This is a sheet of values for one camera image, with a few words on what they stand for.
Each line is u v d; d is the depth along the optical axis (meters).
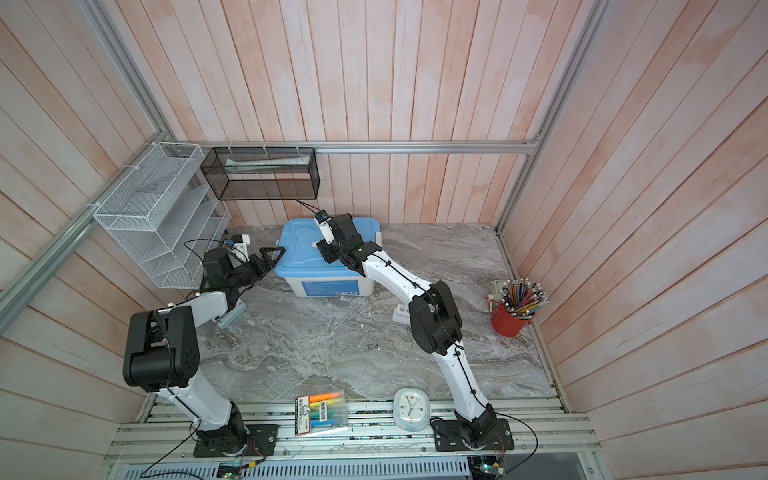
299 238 0.95
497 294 0.96
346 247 0.73
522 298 0.88
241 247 0.84
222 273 0.73
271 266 0.82
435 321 0.56
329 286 0.94
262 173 1.06
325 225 0.82
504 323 0.89
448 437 0.73
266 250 0.84
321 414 0.76
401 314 0.93
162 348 0.50
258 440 0.73
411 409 0.76
